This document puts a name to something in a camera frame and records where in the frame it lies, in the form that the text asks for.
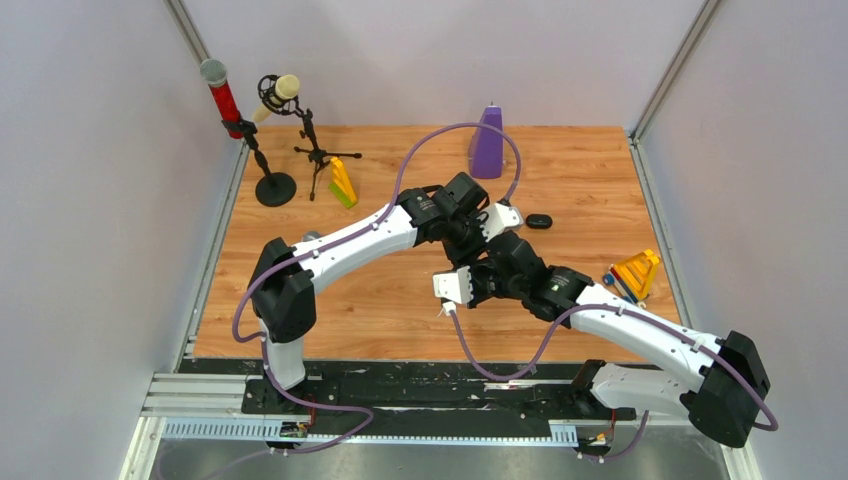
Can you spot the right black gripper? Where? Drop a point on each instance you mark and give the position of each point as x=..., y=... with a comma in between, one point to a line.
x=477, y=298

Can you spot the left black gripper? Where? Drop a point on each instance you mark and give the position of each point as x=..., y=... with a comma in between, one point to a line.
x=458, y=258

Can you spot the black earbud charging case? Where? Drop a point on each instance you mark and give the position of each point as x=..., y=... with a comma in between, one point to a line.
x=539, y=221

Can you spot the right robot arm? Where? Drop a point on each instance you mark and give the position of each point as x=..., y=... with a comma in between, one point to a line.
x=718, y=383

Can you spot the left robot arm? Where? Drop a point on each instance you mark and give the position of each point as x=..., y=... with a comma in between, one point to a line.
x=288, y=278

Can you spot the purple metronome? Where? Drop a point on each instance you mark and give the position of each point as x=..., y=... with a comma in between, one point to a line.
x=486, y=150

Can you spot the yellow green toy block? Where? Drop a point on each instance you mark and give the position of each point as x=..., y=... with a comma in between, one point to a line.
x=340, y=185

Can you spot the colourful toy truck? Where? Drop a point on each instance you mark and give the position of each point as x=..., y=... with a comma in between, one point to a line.
x=633, y=277

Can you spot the silver glitter microphone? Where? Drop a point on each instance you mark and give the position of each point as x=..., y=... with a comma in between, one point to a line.
x=311, y=235

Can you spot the black round-base mic stand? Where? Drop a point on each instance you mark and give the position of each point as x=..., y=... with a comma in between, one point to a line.
x=274, y=189

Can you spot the beige condenser microphone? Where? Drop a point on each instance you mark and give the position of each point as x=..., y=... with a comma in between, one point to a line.
x=278, y=95

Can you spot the red microphone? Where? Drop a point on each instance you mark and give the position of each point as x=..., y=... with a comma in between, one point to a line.
x=214, y=73

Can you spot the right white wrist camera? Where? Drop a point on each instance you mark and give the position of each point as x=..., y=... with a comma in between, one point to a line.
x=454, y=286

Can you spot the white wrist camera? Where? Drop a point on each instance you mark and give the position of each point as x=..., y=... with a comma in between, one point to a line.
x=454, y=286
x=499, y=218

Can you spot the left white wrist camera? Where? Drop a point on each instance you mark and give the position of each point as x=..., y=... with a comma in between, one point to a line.
x=499, y=218

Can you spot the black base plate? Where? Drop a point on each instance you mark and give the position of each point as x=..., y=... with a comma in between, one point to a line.
x=440, y=400

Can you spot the aluminium frame rail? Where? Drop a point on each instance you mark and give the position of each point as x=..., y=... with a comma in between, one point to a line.
x=195, y=395

